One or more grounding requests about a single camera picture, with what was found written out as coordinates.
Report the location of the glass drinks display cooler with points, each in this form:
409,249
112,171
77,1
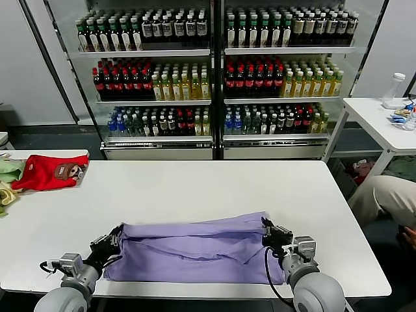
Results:
156,152
276,151

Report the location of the white cooler shelf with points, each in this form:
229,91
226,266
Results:
160,138
277,136
143,53
283,100
153,102
290,50

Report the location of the beige trousered leg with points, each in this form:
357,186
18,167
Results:
380,195

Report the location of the blue snack packet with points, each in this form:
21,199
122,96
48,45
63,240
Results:
397,118

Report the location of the small dark tea bottle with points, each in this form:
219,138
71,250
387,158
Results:
281,123
146,129
290,123
172,127
155,129
163,128
273,125
265,126

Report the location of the clear bottle white cap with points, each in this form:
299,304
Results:
394,87

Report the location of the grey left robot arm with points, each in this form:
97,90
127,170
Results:
65,292

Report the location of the bystander bare hand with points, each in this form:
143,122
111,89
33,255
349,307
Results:
411,239

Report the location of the white flat box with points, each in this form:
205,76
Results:
392,104

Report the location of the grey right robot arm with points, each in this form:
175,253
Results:
315,289

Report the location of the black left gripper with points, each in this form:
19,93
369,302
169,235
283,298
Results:
100,255

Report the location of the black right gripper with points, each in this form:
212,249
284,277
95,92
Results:
276,243

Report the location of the yellow juice bottle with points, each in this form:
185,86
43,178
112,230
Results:
288,87
157,91
186,91
308,87
176,91
167,91
205,90
198,128
298,87
206,128
318,87
328,86
324,123
338,85
316,124
196,90

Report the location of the red garment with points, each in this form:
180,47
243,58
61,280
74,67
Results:
361,169

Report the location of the red cap cola bottle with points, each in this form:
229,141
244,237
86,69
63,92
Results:
117,86
147,85
298,123
137,86
181,127
259,83
240,83
190,127
269,82
307,123
98,86
230,83
279,82
127,86
250,83
108,86

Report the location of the clear plastic bag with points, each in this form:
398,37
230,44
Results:
410,125

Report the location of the dark plastic crate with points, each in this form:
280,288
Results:
340,175

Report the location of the dark green garment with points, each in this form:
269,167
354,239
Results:
403,167

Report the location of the small blue orange object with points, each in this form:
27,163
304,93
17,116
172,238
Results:
411,105

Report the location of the purple cartoon print t-shirt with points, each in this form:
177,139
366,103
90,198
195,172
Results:
195,253

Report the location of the brown snack packet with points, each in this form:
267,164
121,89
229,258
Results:
402,112

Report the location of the light green garment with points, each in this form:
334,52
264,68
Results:
2,213
8,170

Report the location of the pale yellow garment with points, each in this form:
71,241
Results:
8,193

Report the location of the white side table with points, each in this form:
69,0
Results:
368,117

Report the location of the green water bottle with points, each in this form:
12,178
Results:
129,128
247,125
256,125
137,128

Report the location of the red bear print shirt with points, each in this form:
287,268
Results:
42,175

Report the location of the blue drink bottle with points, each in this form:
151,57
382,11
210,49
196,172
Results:
238,125
229,125
121,128
112,128

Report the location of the green cap tea bottle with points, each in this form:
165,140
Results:
138,40
105,40
254,35
287,35
84,40
95,40
116,40
265,35
232,35
243,35
276,35
127,40

